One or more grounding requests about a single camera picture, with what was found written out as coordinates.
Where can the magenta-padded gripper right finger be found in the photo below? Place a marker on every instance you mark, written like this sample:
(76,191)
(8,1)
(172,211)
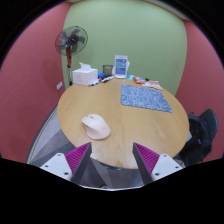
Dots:
(148,158)

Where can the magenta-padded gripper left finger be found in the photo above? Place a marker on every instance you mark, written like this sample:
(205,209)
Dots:
(76,158)

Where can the pale pink computer mouse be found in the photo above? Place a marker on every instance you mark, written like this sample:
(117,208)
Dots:
(96,126)

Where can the blue patterned mouse pad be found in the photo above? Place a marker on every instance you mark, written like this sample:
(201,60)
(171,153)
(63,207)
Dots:
(145,97)

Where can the black backpack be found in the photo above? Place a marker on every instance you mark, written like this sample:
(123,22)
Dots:
(197,140)

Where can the black office chair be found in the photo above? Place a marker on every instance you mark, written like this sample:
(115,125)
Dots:
(210,121)

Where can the white and orange snack packet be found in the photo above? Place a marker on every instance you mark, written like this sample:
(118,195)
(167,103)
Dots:
(154,85)

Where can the black-capped whiteboard marker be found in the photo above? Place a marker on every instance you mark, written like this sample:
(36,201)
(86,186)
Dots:
(94,82)
(107,79)

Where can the white tissue box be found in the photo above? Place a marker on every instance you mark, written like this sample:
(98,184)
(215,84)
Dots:
(84,76)

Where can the blue whiteboard eraser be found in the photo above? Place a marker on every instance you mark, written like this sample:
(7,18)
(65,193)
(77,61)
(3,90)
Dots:
(101,75)

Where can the white and blue sign stand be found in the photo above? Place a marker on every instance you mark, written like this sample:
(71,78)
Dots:
(120,66)

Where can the black standing fan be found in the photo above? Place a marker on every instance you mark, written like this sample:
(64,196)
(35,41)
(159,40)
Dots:
(71,40)

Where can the white wall outlet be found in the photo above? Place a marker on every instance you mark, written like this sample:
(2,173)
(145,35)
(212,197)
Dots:
(59,85)

